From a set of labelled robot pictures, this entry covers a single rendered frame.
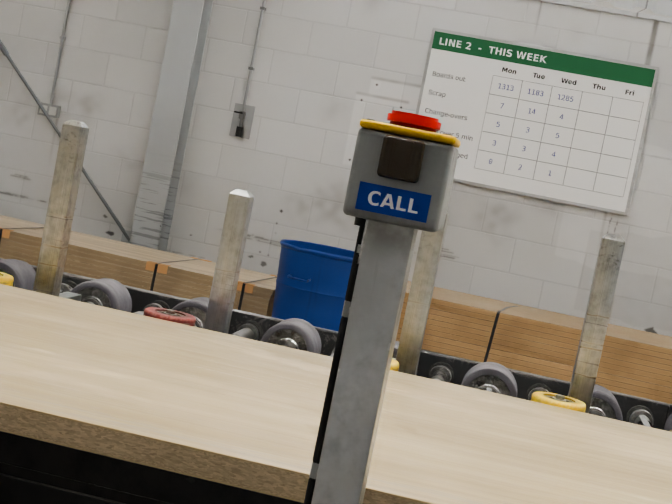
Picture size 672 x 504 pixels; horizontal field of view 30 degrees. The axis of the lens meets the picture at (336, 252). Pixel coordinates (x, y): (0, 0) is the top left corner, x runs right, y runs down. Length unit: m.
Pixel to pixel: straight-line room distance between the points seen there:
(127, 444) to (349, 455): 0.33
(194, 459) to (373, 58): 7.13
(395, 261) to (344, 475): 0.16
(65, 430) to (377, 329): 0.41
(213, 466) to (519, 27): 7.09
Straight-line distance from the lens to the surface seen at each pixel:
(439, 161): 0.89
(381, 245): 0.91
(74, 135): 2.13
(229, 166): 8.40
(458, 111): 8.11
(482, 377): 2.40
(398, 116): 0.91
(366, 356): 0.92
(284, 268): 6.56
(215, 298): 2.07
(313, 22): 8.34
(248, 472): 1.18
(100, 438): 1.21
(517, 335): 6.81
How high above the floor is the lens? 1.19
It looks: 4 degrees down
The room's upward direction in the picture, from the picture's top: 11 degrees clockwise
